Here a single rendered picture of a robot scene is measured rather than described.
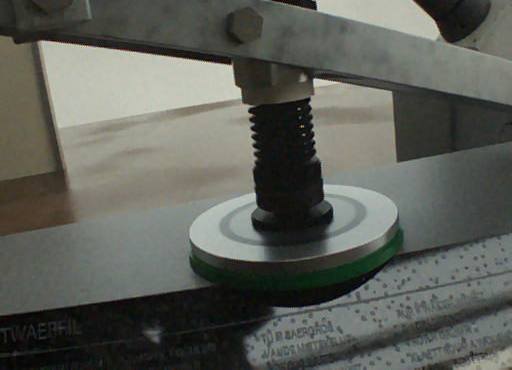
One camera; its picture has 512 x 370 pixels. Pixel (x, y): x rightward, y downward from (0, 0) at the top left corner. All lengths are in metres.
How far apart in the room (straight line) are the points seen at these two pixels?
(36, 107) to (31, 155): 0.48
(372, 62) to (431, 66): 0.07
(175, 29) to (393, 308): 0.30
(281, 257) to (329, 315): 0.07
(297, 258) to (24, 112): 5.11
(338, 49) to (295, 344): 0.26
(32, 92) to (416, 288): 5.11
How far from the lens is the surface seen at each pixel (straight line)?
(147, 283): 0.51
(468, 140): 1.63
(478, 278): 0.52
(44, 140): 5.48
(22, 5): 0.37
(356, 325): 0.48
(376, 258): 0.47
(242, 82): 0.49
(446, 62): 0.56
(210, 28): 0.42
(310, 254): 0.45
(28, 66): 5.44
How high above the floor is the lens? 1.03
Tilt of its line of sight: 15 degrees down
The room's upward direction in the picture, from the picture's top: 8 degrees counter-clockwise
